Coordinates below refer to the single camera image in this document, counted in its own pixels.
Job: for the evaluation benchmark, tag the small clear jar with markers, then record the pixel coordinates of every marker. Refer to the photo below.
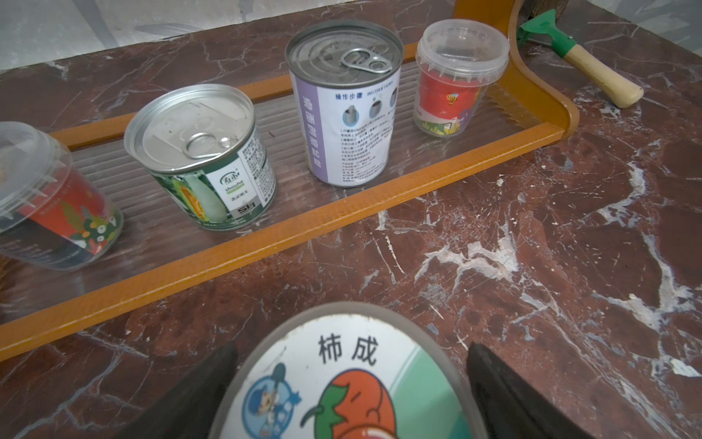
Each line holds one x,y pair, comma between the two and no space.
51,215
458,60

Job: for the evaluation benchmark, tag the purple label tin can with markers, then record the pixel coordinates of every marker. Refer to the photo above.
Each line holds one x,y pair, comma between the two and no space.
346,79

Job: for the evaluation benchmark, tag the green wooden-handled garden trowel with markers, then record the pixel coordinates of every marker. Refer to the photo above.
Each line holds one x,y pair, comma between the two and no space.
622,92

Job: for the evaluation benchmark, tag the tomato lid jar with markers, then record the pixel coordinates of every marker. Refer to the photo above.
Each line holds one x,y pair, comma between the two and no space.
348,370

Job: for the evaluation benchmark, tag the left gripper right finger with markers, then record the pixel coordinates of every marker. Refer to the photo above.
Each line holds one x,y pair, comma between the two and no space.
510,407

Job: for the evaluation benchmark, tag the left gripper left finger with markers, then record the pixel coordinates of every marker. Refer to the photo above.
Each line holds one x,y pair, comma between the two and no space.
188,409

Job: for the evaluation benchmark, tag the orange wooden three-tier shelf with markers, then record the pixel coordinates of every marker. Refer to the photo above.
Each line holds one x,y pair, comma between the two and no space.
161,252

